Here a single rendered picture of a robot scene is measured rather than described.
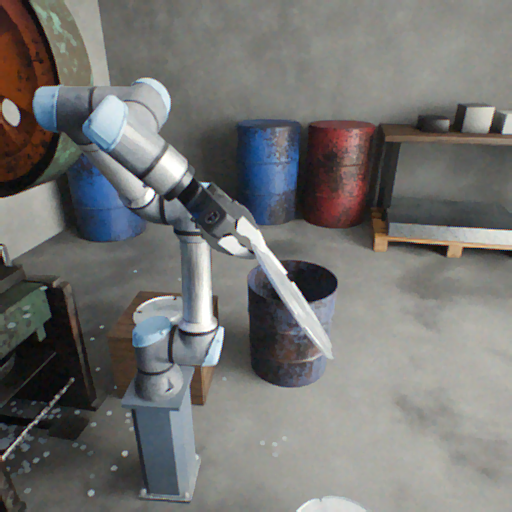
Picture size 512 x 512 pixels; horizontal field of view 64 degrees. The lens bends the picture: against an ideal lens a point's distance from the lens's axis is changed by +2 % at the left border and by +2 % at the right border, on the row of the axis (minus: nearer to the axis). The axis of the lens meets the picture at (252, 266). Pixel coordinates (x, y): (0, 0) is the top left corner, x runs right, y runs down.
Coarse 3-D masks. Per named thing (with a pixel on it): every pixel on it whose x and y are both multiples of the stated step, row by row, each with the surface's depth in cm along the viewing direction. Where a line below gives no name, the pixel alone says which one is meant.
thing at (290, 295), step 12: (264, 264) 69; (276, 264) 92; (276, 276) 77; (276, 288) 67; (288, 288) 77; (288, 300) 72; (300, 300) 85; (300, 312) 75; (312, 312) 93; (300, 324) 67; (312, 324) 84; (312, 336) 68; (324, 336) 88; (324, 348) 76
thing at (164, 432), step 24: (144, 408) 122; (168, 408) 121; (144, 432) 128; (168, 432) 127; (192, 432) 144; (144, 456) 133; (168, 456) 132; (192, 456) 146; (144, 480) 142; (168, 480) 138; (192, 480) 146
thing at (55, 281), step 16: (32, 272) 156; (48, 288) 151; (64, 288) 151; (48, 304) 156; (64, 304) 153; (48, 320) 160; (64, 320) 157; (48, 336) 164; (64, 336) 161; (80, 336) 164; (64, 352) 165; (80, 352) 165; (48, 368) 173; (64, 368) 169; (80, 368) 167; (32, 384) 180; (48, 384) 178; (80, 384) 172; (32, 400) 183; (48, 400) 181; (64, 400) 179; (80, 400) 176; (96, 400) 179
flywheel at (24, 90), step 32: (0, 0) 120; (0, 32) 128; (32, 32) 122; (0, 64) 133; (32, 64) 130; (0, 96) 138; (32, 96) 135; (0, 128) 143; (32, 128) 140; (0, 160) 148; (32, 160) 142
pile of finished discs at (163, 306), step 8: (168, 296) 196; (144, 304) 190; (152, 304) 190; (160, 304) 190; (168, 304) 190; (176, 304) 190; (136, 312) 184; (144, 312) 184; (152, 312) 184; (160, 312) 183; (168, 312) 183; (176, 312) 183; (136, 320) 178; (176, 320) 178
